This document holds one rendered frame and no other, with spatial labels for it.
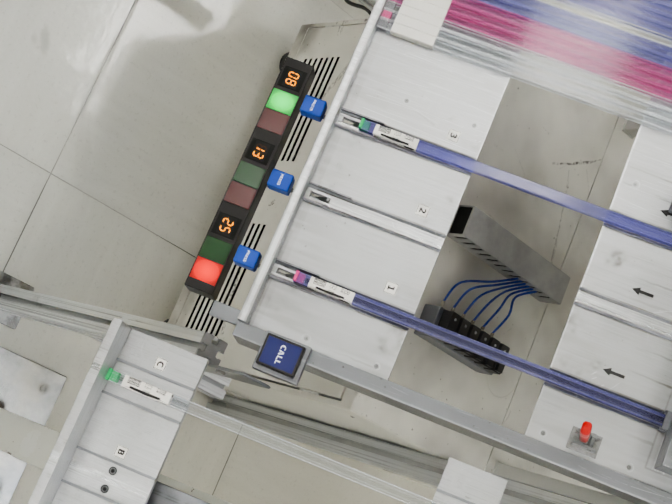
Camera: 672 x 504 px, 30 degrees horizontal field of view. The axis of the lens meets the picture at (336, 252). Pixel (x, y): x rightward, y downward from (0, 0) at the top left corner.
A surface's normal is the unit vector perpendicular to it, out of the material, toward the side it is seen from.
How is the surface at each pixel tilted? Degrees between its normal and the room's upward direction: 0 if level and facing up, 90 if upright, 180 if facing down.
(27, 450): 90
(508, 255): 0
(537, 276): 0
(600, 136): 0
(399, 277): 46
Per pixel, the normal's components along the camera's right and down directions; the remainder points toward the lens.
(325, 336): -0.04, -0.25
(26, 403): 0.63, 0.08
